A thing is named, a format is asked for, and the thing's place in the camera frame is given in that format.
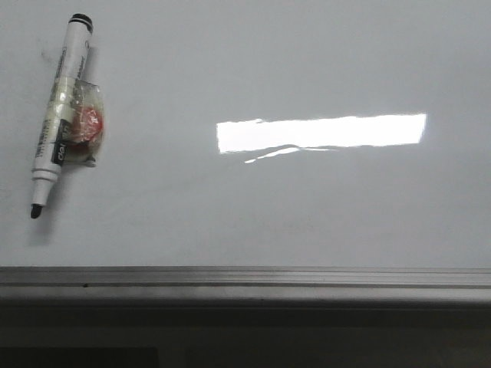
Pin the white black whiteboard marker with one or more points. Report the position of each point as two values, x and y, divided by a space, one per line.
73 126

